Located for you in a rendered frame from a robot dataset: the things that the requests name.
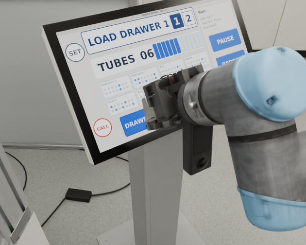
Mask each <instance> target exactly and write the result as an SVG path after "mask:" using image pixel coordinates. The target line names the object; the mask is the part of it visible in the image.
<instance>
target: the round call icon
mask: <svg viewBox="0 0 306 245"><path fill-rule="evenodd" d="M90 124H91V126H92V129H93V132H94V134H95V137H96V140H97V141H98V140H101V139H103V138H106V137H108V136H111V135H113V134H115V131H114V128H113V126H112V123H111V120H110V117H109V115H107V116H104V117H101V118H98V119H95V120H93V121H90Z"/></svg>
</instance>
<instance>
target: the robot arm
mask: <svg viewBox="0 0 306 245"><path fill-rule="evenodd" d="M169 75H171V76H169ZM169 75H164V76H162V77H161V78H160V79H157V80H155V81H153V82H151V83H149V84H147V85H145V86H143V90H144V93H145V96H146V98H145V97H143V98H142V105H143V109H144V113H145V124H146V127H147V130H148V131H151V130H157V129H160V130H167V129H171V128H175V127H177V126H179V127H180V128H181V127H183V169H184V170H185V171H186V172H187V173H188V174H189V175H194V174H196V173H199V172H201V171H203V170H205V169H207V168H209V167H211V160H212V140H213V126H214V125H224V126H225V131H226V135H227V138H228V143H229V148H230V152H231V157H232V161H233V166H234V170H235V175H236V179H237V184H238V186H237V190H238V191H239V193H240V196H241V199H242V203H243V207H244V211H245V214H246V217H247V219H248V220H249V222H250V223H251V224H253V226H256V227H258V228H260V229H263V230H267V231H276V232H283V231H292V230H297V229H300V228H303V227H305V226H306V130H305V131H302V132H298V131H297V128H296V122H295V117H298V116H300V115H301V114H303V113H304V112H305V111H306V61H305V59H304V58H303V57H302V56H301V55H300V54H299V53H298V52H296V51H295V50H293V49H290V48H287V47H282V46H273V47H270V48H267V49H264V50H261V51H257V52H250V53H247V54H244V55H242V56H241V57H239V58H238V59H236V60H234V61H231V62H228V63H226V64H223V65H221V66H218V67H216V68H213V69H210V70H207V71H205V72H204V69H203V66H202V64H200V65H196V66H193V67H191V68H187V69H184V70H180V71H178V72H177V73H173V74H169ZM165 76H166V77H165Z"/></svg>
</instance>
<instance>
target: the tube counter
mask: <svg viewBox="0 0 306 245"><path fill-rule="evenodd" d="M203 47H205V44H204V40H203V37H202V34H201V31H200V30H199V31H195V32H191V33H188V34H184V35H180V36H176V37H172V38H169V39H165V40H161V41H158V42H154V43H151V44H147V45H143V46H140V47H137V51H138V54H139V56H140V59H141V62H142V65H147V64H149V63H153V62H156V61H159V60H163V59H166V58H169V57H173V56H176V55H179V54H183V53H187V52H190V51H193V50H196V49H200V48H203Z"/></svg>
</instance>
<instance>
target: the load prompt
mask: <svg viewBox="0 0 306 245"><path fill-rule="evenodd" d="M198 26H199V25H198V22H197V19H196V16H195V13H194V10H193V7H188V8H184V9H179V10H175V11H171V12H166V13H162V14H158V15H154V16H149V17H144V18H139V19H135V20H130V21H126V22H122V23H118V24H113V25H109V26H105V27H100V28H96V29H92V30H87V31H83V32H80V35H81V38H82V40H83V43H84V46H85V49H86V52H87V54H88V55H92V54H95V53H100V52H104V51H107V50H111V49H115V48H119V47H122V46H126V45H130V44H134V43H138V42H141V41H145V40H149V39H152V38H156V37H160V36H164V35H168V34H172V33H176V32H179V31H183V30H187V29H191V28H195V27H198Z"/></svg>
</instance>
